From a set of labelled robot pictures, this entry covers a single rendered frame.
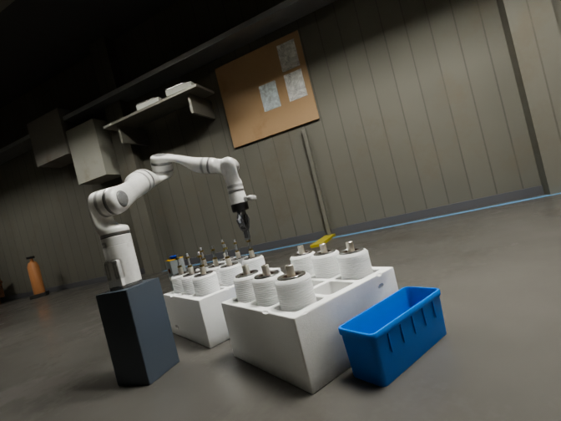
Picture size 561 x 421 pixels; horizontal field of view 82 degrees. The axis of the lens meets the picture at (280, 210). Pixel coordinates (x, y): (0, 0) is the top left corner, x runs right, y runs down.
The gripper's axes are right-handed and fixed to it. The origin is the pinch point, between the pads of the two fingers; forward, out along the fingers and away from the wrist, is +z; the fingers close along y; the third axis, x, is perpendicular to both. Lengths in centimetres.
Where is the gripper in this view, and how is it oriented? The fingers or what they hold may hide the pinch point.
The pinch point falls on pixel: (246, 235)
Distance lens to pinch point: 142.4
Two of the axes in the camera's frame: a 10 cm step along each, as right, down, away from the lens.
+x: 9.6, -2.4, -1.6
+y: -1.5, 0.4, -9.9
